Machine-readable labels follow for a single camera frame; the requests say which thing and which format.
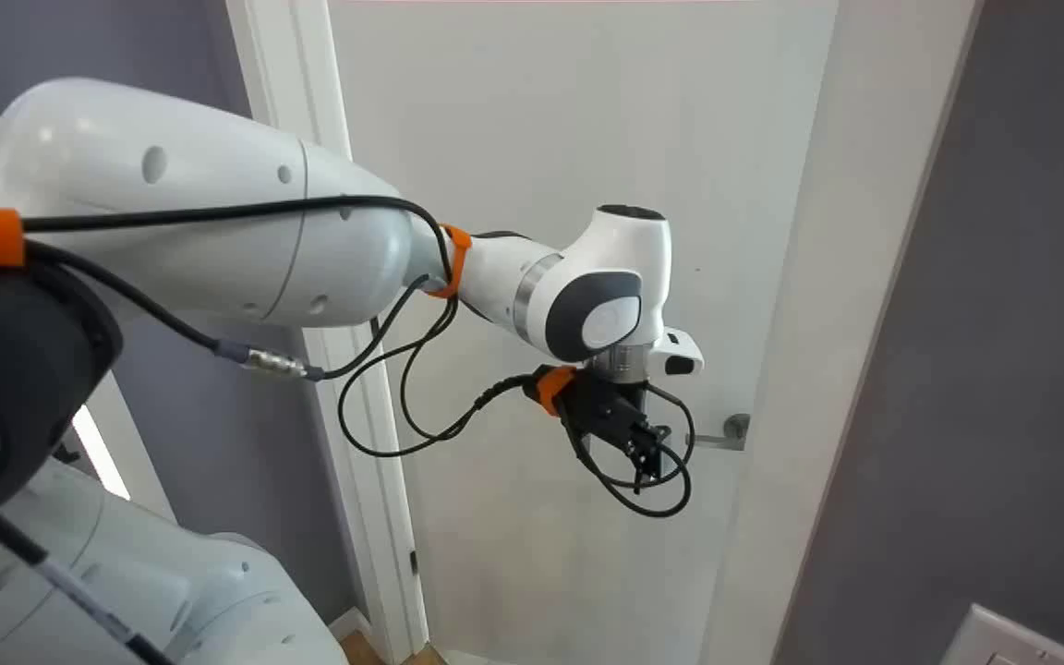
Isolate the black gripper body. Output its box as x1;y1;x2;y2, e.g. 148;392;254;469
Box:
559;365;653;463

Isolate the thick black cable with connector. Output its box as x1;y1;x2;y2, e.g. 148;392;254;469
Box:
21;237;546;463

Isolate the metal door lever handle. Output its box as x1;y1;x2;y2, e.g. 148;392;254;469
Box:
691;410;754;453

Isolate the black cable with white label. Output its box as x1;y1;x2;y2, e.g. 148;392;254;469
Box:
0;450;178;665

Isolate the thin black cable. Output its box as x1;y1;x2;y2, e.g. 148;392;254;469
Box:
0;191;457;293

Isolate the white door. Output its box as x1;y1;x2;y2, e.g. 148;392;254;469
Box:
324;0;843;665

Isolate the black looped gripper cable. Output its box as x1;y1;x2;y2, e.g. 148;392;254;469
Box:
572;382;698;522

